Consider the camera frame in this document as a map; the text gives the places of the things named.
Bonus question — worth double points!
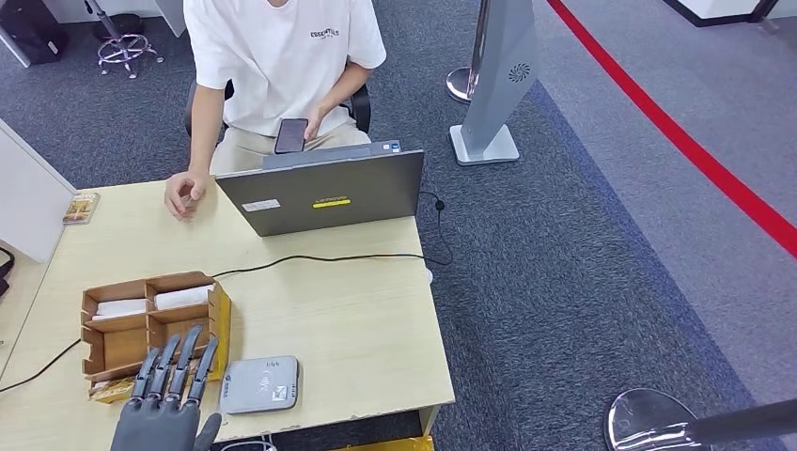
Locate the grey sign stand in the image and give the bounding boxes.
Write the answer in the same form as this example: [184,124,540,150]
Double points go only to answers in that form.
[448,0,540,167]

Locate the white cables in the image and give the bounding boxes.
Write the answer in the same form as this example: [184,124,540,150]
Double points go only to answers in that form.
[221,438,279,451]

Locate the person's right hand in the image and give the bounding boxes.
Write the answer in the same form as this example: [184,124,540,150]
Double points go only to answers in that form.
[164,169,211,222]

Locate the black round base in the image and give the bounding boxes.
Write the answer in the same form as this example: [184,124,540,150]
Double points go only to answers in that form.
[93,12,147,41]

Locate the white black-edged platform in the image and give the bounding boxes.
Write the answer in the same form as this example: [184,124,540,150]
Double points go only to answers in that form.
[662,0,797,29]

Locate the white partition panel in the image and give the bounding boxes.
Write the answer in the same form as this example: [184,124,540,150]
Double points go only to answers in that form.
[0,117,79,264]

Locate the black strap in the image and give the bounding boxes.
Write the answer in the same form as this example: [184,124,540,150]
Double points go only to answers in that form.
[0,245,17,299]

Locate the black office chair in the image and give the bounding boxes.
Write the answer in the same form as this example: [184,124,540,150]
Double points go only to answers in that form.
[183,77,373,139]

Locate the person's left hand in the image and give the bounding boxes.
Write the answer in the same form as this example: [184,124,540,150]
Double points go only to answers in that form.
[303,106,328,143]

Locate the black smartphone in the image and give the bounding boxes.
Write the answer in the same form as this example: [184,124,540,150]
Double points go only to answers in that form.
[273,117,310,156]

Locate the grey laptop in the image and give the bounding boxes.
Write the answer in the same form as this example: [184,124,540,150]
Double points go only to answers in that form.
[214,139,427,239]

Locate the white cabinet panel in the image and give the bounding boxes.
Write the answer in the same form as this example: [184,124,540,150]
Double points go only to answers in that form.
[154,0,189,39]

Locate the chrome stanchion post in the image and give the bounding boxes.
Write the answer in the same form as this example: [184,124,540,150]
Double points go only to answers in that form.
[445,0,493,104]

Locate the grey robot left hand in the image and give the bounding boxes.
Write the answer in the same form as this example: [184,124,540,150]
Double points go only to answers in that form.
[110,324,224,451]

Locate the white rolled towel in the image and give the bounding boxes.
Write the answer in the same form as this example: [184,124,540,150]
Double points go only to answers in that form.
[153,285,215,311]
[91,298,148,321]

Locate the person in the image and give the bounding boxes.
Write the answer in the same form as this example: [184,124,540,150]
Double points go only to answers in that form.
[164,0,388,222]

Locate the grey card reader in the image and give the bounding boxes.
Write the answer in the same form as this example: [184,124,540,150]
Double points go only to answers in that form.
[219,355,301,416]

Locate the black desk cable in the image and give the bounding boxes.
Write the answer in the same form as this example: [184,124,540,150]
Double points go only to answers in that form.
[0,191,456,395]

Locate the yellow floor tape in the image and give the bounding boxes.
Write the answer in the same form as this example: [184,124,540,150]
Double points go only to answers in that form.
[330,435,435,451]

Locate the chrome stool base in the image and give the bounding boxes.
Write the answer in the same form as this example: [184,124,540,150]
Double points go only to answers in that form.
[86,0,166,80]

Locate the wooden compartment organiser box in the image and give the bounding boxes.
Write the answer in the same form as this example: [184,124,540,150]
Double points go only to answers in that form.
[81,271,233,405]

